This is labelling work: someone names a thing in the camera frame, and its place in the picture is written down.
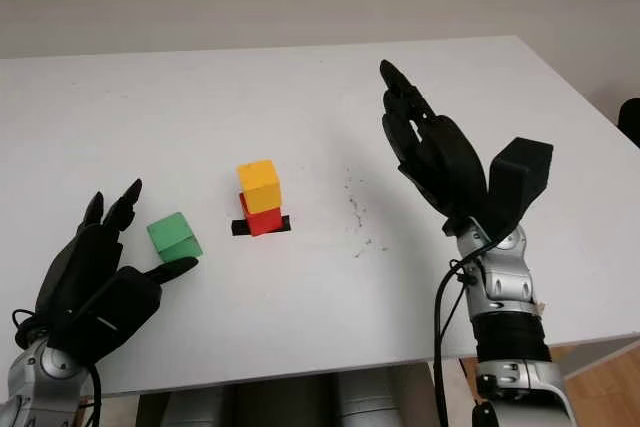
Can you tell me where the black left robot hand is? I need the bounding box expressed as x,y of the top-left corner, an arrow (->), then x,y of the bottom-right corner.
32,178 -> 200,343

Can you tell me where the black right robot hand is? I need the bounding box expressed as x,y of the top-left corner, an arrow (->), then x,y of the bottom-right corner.
379,59 -> 489,236

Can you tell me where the green wooden block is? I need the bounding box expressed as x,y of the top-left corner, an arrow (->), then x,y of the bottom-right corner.
146,211 -> 204,264

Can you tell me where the red wooden block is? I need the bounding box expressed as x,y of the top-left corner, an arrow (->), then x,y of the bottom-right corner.
239,191 -> 283,237

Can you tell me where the yellow wooden block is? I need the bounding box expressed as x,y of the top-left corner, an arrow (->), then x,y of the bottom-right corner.
236,159 -> 282,215

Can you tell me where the black tape strip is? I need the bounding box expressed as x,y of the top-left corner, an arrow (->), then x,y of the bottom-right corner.
231,215 -> 292,237

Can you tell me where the grey left robot thigh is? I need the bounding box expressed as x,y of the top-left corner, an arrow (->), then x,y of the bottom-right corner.
162,389 -> 226,427

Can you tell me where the grey robot thigh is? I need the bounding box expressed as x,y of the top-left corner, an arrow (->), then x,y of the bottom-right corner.
162,389 -> 226,427
334,371 -> 406,427

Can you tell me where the black chair part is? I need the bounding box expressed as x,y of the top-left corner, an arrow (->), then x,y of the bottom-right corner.
617,96 -> 640,148

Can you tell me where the white table leg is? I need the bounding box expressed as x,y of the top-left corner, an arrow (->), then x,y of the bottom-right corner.
429,360 -> 476,427

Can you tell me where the grey right robot thigh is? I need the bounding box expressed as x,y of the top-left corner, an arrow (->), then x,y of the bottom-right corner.
334,371 -> 406,427

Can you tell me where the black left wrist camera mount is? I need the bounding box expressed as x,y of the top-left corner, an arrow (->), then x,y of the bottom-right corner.
47,266 -> 164,363

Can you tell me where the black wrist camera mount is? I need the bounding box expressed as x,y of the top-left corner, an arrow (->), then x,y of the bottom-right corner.
47,266 -> 164,363
487,136 -> 555,243

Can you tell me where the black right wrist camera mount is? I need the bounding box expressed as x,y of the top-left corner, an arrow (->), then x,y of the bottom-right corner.
487,136 -> 555,243

